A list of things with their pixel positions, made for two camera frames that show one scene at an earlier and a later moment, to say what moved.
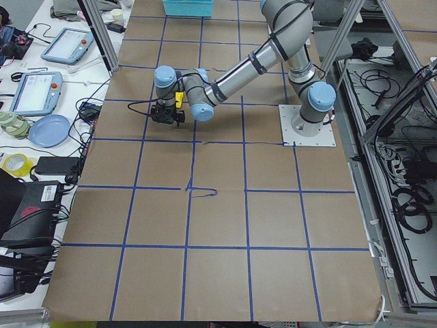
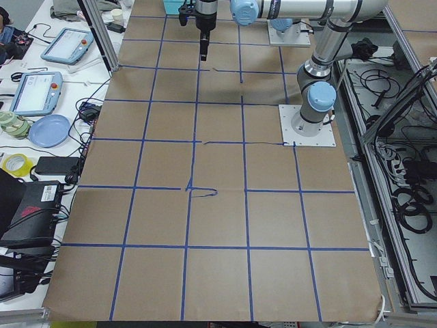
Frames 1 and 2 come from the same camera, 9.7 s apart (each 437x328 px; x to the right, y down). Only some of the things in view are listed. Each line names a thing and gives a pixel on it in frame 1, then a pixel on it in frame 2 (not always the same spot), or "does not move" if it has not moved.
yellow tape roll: x=17 y=165 does not move
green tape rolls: x=13 y=125 does not move
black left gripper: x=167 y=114 → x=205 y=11
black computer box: x=35 y=221 does not move
